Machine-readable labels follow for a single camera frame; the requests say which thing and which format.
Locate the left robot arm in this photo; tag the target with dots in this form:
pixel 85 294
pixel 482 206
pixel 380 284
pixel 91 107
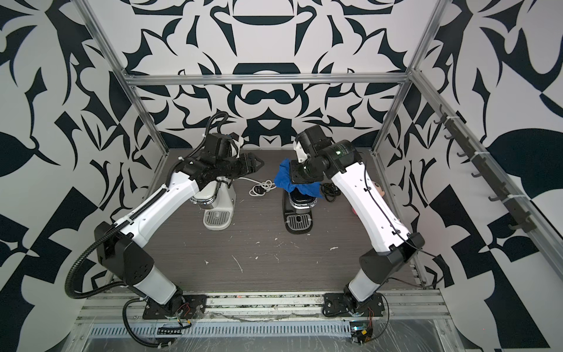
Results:
pixel 205 177

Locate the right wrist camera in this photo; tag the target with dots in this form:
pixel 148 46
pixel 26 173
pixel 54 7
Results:
pixel 302 153

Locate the black coffee machine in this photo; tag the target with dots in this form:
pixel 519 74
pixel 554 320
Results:
pixel 297 212

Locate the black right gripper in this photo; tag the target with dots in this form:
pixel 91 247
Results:
pixel 296 175

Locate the pink plush pig toy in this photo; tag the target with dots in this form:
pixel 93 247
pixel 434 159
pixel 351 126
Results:
pixel 380 190

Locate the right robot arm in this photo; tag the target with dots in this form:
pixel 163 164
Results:
pixel 393 245

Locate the wall hook rail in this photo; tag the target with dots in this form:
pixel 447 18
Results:
pixel 488 169

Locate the white coffee machine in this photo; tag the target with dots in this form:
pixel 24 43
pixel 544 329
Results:
pixel 217 200

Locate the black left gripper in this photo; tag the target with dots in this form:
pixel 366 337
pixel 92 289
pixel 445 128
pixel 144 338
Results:
pixel 245 166

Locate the blue cleaning cloth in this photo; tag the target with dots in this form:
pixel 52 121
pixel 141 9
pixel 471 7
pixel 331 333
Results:
pixel 285 180

